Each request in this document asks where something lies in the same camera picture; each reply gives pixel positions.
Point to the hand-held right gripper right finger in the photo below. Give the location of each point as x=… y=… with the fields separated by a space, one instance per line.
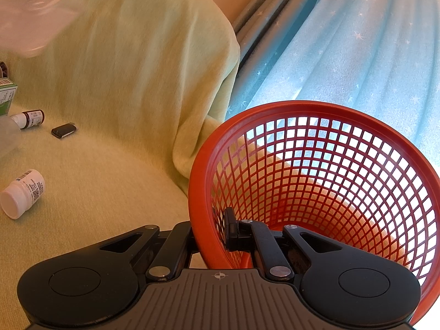
x=231 y=230

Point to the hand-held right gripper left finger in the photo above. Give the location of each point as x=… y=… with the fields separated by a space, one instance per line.
x=172 y=247

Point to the red plastic mesh basket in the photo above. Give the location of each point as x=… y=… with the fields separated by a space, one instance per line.
x=206 y=165

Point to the white pill bottle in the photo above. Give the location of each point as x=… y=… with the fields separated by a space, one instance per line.
x=24 y=192

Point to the brown dropper bottle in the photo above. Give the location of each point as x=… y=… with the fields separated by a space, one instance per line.
x=32 y=117

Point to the green medicine box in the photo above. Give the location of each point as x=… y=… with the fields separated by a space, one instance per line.
x=7 y=99

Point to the translucent plastic container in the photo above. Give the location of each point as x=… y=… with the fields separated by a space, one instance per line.
x=31 y=24

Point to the small black flash drive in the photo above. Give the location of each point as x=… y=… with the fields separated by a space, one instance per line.
x=63 y=131

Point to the grey curtain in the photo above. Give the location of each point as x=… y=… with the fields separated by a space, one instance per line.
x=264 y=10

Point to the blue star curtain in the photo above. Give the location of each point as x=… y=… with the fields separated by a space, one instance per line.
x=361 y=41

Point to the dark brown object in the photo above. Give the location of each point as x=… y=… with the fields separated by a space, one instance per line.
x=2 y=69

